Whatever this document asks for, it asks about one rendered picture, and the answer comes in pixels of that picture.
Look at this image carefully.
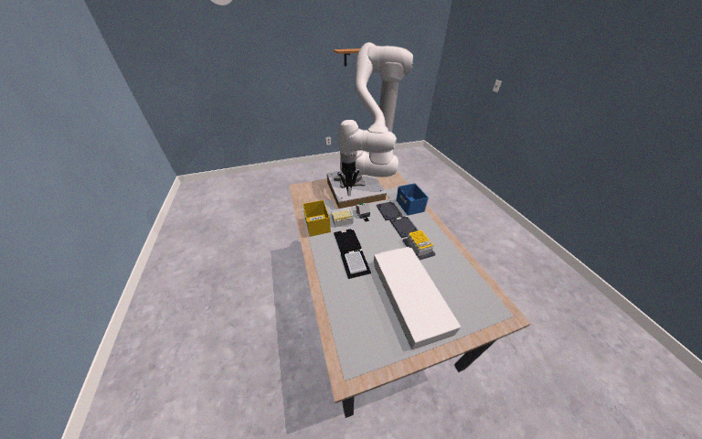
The blue open-top bin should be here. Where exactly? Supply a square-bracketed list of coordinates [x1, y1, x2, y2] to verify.
[396, 183, 428, 215]

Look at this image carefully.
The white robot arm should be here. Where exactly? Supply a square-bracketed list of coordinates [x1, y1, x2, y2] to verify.
[338, 42, 413, 187]

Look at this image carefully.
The yellow open-top bin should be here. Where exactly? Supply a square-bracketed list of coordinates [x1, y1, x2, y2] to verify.
[303, 200, 331, 237]

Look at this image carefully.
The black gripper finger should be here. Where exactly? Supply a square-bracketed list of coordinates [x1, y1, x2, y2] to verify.
[338, 171, 350, 197]
[349, 169, 359, 196]

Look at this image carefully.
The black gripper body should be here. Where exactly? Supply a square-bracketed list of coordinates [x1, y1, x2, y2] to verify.
[341, 161, 356, 175]

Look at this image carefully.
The grey bench mat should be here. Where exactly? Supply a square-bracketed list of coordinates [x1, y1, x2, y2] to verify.
[301, 187, 514, 380]

